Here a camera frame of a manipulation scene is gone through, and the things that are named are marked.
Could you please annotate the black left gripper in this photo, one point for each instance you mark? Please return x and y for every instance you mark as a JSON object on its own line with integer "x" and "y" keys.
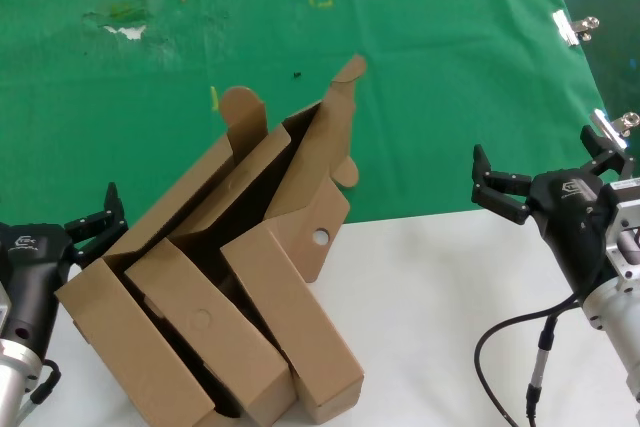
{"x": 30, "y": 267}

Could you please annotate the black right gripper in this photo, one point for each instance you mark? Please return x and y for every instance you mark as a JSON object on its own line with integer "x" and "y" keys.
{"x": 570, "y": 217}

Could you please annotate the long brown cardboard box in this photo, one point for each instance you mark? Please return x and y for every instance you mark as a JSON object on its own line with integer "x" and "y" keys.
{"x": 300, "y": 307}

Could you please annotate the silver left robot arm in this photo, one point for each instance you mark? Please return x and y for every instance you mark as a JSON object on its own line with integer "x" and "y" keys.
{"x": 15, "y": 382}

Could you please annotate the large open cardboard box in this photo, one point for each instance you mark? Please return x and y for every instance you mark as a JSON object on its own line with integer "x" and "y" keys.
{"x": 115, "y": 322}

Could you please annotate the silver binder clip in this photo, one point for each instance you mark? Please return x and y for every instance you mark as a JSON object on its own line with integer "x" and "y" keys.
{"x": 565, "y": 27}
{"x": 607, "y": 127}

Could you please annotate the green table cloth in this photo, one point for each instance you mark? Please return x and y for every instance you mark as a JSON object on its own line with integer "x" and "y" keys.
{"x": 450, "y": 97}

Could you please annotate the yellow tape strip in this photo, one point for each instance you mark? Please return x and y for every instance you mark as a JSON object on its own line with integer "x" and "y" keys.
{"x": 214, "y": 99}

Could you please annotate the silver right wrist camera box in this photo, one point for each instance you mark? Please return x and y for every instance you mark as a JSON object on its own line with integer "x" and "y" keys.
{"x": 625, "y": 217}

